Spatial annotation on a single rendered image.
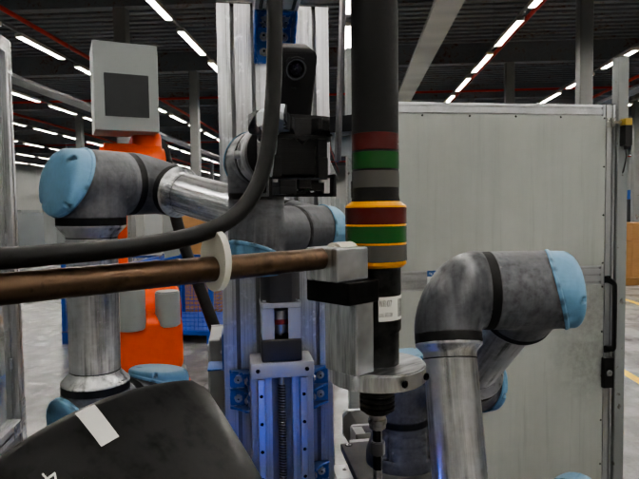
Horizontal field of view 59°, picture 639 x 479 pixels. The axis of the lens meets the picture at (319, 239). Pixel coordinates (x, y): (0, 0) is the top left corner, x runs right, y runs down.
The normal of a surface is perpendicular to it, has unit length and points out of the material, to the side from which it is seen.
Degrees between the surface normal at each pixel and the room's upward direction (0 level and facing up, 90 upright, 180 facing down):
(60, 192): 82
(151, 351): 90
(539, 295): 89
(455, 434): 72
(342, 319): 90
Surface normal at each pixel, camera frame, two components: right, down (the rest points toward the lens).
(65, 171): -0.62, -0.08
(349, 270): 0.69, 0.03
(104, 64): 0.42, 0.04
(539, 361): 0.15, 0.06
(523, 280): 0.02, -0.31
